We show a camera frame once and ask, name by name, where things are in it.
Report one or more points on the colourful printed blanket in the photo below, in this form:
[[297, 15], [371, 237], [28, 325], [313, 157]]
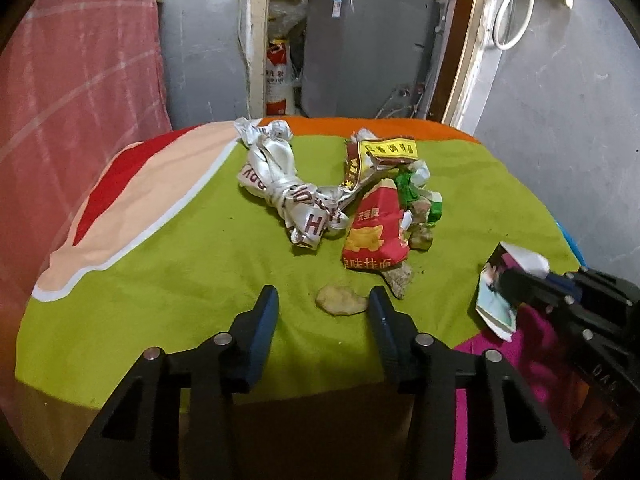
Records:
[[200, 260]]

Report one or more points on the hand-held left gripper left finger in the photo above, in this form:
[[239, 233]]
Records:
[[267, 320]]

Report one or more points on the wooden door frame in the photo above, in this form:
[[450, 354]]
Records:
[[465, 60]]

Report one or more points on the grey-brown bark piece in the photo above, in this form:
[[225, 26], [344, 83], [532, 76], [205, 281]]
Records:
[[400, 280]]

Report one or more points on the small brown peel piece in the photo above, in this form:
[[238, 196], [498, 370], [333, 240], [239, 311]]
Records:
[[421, 237]]

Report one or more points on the white and red sack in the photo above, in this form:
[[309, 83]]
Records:
[[278, 80]]

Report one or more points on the red noodle packet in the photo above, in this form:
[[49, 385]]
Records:
[[372, 230]]

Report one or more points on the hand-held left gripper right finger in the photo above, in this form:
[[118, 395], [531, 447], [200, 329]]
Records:
[[379, 320]]

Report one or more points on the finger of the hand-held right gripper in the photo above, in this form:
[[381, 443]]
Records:
[[600, 290], [530, 290]]

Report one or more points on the crumpled green wrapper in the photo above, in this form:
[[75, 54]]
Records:
[[406, 185]]

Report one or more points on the white printed paper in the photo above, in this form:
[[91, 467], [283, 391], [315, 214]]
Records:
[[492, 305]]

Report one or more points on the crumpled silver foil wrapper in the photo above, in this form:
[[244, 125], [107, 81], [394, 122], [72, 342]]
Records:
[[280, 160]]

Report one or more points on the pink checked cloth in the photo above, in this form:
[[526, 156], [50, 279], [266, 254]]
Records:
[[75, 85]]

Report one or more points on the yellow and red wrapper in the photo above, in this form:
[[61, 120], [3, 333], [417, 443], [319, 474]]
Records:
[[390, 149]]

